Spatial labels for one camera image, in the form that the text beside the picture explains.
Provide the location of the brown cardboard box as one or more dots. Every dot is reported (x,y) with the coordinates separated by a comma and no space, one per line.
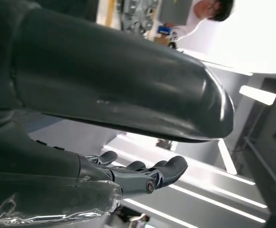
(162,41)

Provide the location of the bright ceiling light panel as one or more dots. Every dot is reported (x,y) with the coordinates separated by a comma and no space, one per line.
(257,95)
(227,157)

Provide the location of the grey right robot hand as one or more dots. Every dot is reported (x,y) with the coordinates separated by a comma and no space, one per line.
(104,78)

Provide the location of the seated person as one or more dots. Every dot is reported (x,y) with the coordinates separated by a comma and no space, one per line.
(190,22)

